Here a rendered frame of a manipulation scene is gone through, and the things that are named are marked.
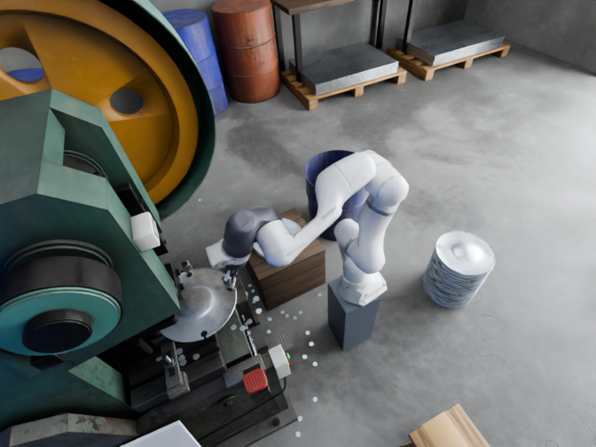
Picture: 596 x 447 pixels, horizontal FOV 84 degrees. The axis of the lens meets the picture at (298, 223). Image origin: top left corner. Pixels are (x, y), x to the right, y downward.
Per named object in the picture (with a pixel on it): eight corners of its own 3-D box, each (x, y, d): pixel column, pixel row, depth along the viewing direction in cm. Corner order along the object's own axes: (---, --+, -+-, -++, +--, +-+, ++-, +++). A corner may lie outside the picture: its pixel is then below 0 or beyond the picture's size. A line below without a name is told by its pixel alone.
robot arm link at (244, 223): (285, 241, 101) (269, 216, 105) (294, 216, 91) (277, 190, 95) (230, 262, 93) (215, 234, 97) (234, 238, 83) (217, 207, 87)
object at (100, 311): (115, 150, 103) (86, 95, 90) (137, 338, 61) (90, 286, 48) (53, 166, 98) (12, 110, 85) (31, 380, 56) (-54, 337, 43)
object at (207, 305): (150, 286, 123) (149, 285, 122) (224, 257, 129) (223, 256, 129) (160, 357, 105) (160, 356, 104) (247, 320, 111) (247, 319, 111)
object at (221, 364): (199, 272, 142) (195, 264, 137) (228, 372, 114) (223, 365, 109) (127, 301, 135) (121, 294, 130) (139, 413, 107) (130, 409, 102)
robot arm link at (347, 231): (349, 247, 152) (352, 209, 134) (373, 277, 141) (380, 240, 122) (329, 256, 149) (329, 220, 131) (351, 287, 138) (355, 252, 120)
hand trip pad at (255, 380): (265, 373, 108) (262, 365, 103) (271, 391, 105) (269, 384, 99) (245, 383, 107) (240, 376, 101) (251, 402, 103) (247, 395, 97)
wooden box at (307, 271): (298, 241, 231) (294, 207, 206) (325, 283, 208) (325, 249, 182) (245, 265, 221) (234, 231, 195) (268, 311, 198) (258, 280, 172)
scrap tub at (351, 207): (347, 194, 260) (349, 142, 225) (377, 230, 234) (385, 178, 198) (298, 212, 251) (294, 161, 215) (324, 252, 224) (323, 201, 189)
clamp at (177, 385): (180, 343, 115) (169, 331, 107) (190, 391, 105) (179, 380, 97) (162, 351, 114) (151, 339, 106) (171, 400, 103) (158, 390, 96)
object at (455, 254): (437, 226, 188) (438, 225, 187) (494, 238, 180) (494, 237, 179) (433, 267, 170) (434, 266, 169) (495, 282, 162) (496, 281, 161)
